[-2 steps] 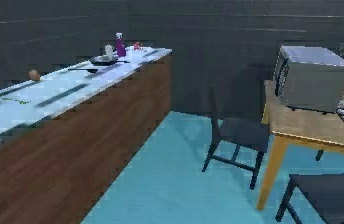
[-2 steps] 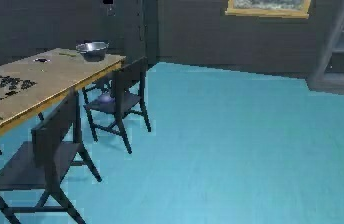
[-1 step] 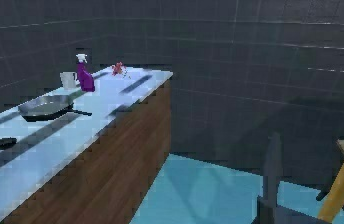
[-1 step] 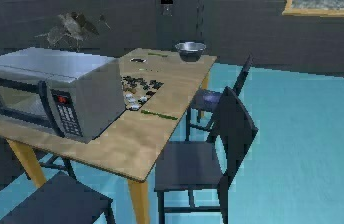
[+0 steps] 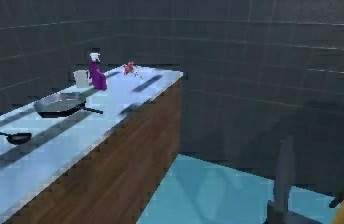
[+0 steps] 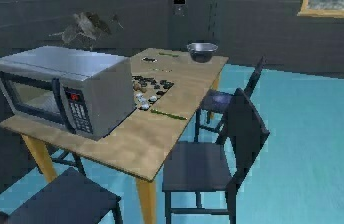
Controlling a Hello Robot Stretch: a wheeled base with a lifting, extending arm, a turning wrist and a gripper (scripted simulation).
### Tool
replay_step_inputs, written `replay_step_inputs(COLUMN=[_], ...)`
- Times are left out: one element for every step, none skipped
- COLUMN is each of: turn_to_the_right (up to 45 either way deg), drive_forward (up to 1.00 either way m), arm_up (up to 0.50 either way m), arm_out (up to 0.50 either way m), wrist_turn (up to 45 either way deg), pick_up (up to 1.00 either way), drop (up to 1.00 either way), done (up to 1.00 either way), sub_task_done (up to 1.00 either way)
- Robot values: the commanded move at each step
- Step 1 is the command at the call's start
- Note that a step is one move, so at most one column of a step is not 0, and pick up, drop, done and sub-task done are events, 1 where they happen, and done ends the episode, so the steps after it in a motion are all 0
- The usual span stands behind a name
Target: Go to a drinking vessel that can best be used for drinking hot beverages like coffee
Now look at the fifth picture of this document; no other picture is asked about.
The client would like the wooden counter with white top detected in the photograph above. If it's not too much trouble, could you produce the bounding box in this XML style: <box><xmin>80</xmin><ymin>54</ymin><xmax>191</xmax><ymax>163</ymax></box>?
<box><xmin>0</xmin><ymin>65</ymin><xmax>184</xmax><ymax>224</ymax></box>

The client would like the white mug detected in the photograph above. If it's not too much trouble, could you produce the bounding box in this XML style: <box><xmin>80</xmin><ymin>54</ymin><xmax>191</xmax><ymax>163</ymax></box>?
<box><xmin>73</xmin><ymin>69</ymin><xmax>92</xmax><ymax>89</ymax></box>

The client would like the small black ladle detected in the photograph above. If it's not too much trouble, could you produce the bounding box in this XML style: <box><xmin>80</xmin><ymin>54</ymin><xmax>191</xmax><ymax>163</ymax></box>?
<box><xmin>0</xmin><ymin>127</ymin><xmax>33</xmax><ymax>146</ymax></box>

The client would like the red tomato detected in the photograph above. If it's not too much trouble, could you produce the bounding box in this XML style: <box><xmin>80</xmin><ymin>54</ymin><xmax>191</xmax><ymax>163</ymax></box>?
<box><xmin>123</xmin><ymin>61</ymin><xmax>139</xmax><ymax>76</ymax></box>

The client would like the purple spray bottle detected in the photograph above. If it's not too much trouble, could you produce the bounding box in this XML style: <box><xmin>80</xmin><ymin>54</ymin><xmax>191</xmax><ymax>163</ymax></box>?
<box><xmin>89</xmin><ymin>52</ymin><xmax>108</xmax><ymax>92</ymax></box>

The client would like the grey frying pan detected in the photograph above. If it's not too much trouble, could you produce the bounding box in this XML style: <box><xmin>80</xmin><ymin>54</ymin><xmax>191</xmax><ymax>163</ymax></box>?
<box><xmin>33</xmin><ymin>91</ymin><xmax>104</xmax><ymax>118</ymax></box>

